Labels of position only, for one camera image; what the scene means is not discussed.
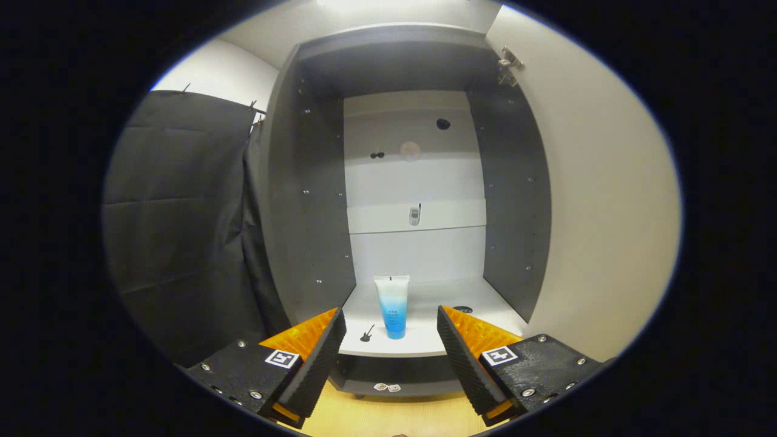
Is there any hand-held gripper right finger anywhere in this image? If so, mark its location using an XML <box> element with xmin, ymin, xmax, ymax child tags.
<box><xmin>436</xmin><ymin>305</ymin><xmax>608</xmax><ymax>427</ymax></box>

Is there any black backdrop cloth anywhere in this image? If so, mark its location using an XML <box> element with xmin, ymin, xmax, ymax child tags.
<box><xmin>102</xmin><ymin>90</ymin><xmax>293</xmax><ymax>368</ymax></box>

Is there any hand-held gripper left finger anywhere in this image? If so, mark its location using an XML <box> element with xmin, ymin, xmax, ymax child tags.
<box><xmin>182</xmin><ymin>307</ymin><xmax>347</xmax><ymax>425</ymax></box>

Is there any blue and white tube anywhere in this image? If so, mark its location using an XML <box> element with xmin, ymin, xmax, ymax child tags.
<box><xmin>373</xmin><ymin>275</ymin><xmax>411</xmax><ymax>340</ymax></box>

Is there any dark grey cabinet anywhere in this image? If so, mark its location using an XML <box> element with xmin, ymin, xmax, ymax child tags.
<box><xmin>246</xmin><ymin>23</ymin><xmax>553</xmax><ymax>399</ymax></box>

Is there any light grey cabinet shelf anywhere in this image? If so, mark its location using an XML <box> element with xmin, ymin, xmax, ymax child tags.
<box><xmin>338</xmin><ymin>278</ymin><xmax>529</xmax><ymax>359</ymax></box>

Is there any metal door hinge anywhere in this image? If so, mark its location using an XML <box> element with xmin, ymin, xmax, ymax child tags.
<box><xmin>497</xmin><ymin>46</ymin><xmax>524</xmax><ymax>86</ymax></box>

